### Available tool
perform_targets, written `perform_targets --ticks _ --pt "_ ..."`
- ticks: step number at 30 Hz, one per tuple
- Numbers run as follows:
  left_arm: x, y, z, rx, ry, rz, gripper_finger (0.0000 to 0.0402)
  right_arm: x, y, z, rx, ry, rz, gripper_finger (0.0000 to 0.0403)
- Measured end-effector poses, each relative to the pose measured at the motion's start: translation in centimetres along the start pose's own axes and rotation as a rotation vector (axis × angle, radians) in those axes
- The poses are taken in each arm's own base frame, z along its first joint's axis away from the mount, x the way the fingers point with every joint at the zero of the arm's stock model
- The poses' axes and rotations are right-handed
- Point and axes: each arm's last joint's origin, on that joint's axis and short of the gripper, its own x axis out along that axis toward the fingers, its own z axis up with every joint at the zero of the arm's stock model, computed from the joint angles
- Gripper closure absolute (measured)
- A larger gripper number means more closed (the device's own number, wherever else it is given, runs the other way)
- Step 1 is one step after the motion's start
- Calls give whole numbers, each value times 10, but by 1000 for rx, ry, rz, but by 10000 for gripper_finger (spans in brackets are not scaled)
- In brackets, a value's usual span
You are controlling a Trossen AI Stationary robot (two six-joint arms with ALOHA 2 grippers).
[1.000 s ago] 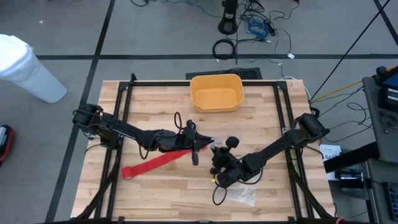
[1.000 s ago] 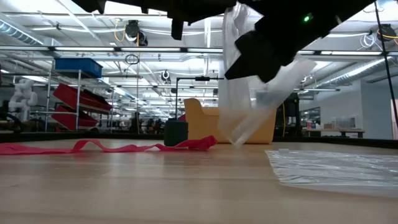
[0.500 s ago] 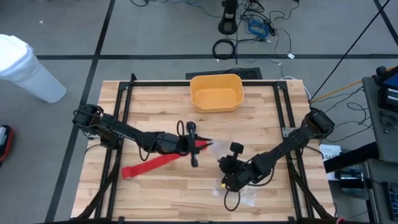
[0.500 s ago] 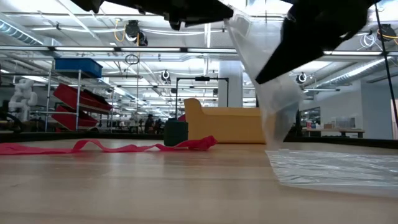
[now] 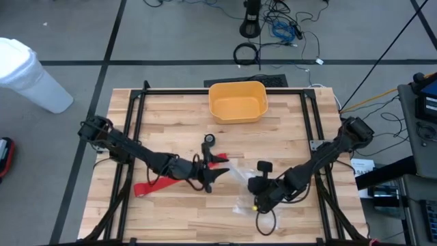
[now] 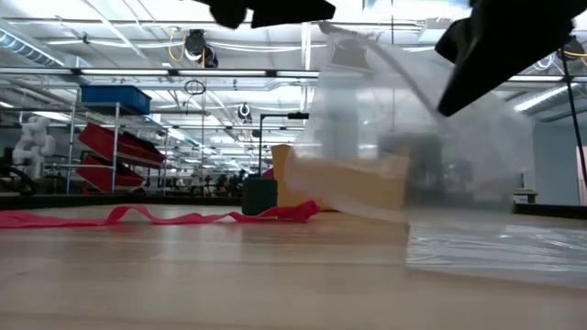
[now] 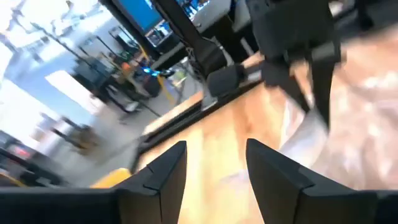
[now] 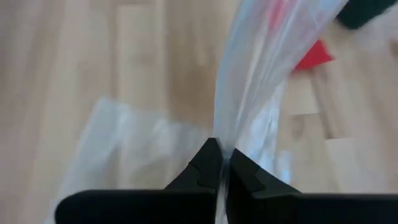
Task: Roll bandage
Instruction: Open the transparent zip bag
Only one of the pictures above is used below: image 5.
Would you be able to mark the grey desk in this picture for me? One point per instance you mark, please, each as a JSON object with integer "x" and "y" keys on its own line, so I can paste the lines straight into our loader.
{"x": 413, "y": 191}
{"x": 409, "y": 143}

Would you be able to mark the white plug adapter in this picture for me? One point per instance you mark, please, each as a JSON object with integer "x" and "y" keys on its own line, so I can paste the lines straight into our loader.
{"x": 319, "y": 61}

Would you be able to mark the white paper sheet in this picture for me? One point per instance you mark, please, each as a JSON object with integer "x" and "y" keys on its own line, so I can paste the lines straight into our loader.
{"x": 362, "y": 167}

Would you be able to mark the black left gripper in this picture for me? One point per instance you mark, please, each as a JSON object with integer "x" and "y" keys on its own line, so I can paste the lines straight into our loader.
{"x": 187, "y": 169}

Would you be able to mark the black aluminium table frame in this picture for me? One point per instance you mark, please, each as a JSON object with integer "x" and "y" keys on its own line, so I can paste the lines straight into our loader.
{"x": 170, "y": 91}

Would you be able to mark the red bandage strip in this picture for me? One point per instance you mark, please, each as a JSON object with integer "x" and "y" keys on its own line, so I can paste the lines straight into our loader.
{"x": 153, "y": 186}

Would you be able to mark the black keyboard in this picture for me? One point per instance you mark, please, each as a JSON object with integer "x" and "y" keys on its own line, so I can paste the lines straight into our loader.
{"x": 431, "y": 222}

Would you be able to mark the yellow plastic bin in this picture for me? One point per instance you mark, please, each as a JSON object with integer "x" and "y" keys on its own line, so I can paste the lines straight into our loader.
{"x": 239, "y": 106}

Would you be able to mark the black screen device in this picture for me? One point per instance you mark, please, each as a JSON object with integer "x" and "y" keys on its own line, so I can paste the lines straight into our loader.
{"x": 426, "y": 102}

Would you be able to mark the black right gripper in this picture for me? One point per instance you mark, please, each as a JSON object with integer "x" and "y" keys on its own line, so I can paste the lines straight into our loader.
{"x": 274, "y": 193}

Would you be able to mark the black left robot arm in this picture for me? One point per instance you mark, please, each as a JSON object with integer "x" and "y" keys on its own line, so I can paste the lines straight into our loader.
{"x": 136, "y": 153}

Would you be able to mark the black ribbed floor panel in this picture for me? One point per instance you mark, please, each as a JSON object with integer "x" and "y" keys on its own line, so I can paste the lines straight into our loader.
{"x": 276, "y": 81}

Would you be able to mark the white trash bin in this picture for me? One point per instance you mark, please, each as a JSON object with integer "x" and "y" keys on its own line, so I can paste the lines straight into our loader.
{"x": 27, "y": 78}

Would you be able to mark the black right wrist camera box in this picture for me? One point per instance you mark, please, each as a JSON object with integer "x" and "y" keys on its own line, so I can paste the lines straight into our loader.
{"x": 264, "y": 166}

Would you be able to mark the grey metal mounting plate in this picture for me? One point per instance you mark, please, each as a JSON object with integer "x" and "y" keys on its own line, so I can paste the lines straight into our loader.
{"x": 314, "y": 145}

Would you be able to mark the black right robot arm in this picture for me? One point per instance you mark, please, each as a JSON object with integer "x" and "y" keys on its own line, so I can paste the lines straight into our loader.
{"x": 324, "y": 157}

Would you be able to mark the thin black pole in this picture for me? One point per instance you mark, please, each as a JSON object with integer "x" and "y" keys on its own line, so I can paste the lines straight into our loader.
{"x": 384, "y": 54}

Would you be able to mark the black beam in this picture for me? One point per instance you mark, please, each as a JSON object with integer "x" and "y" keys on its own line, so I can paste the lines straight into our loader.
{"x": 385, "y": 172}

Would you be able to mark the black stand base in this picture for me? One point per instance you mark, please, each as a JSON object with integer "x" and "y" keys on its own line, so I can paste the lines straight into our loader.
{"x": 251, "y": 27}

